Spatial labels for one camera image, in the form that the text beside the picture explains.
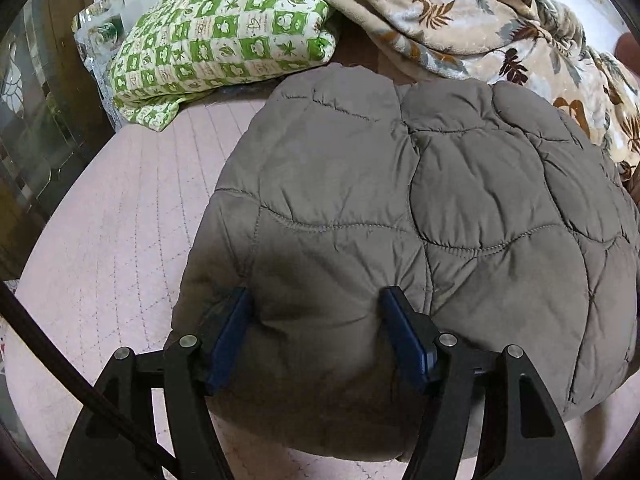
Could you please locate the black cable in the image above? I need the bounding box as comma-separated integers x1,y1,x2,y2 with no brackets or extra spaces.
0,280,181,480

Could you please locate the beige leaf print blanket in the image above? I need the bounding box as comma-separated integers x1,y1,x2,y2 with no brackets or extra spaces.
260,0,640,182

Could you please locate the pink quilted bed sheet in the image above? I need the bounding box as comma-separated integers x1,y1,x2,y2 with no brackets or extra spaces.
0,95,640,480

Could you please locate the grey-brown quilted jacket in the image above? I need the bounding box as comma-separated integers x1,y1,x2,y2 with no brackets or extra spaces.
170,62,640,464

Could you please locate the reddish brown cushion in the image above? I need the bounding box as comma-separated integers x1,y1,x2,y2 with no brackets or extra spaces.
615,32,640,62

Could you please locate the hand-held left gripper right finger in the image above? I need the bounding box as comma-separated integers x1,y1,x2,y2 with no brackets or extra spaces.
378,285,583,480

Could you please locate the green and white patterned pillow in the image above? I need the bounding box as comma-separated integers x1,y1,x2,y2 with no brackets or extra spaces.
107,0,337,134

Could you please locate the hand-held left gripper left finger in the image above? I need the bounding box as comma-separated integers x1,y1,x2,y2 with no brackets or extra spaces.
56,287,254,480

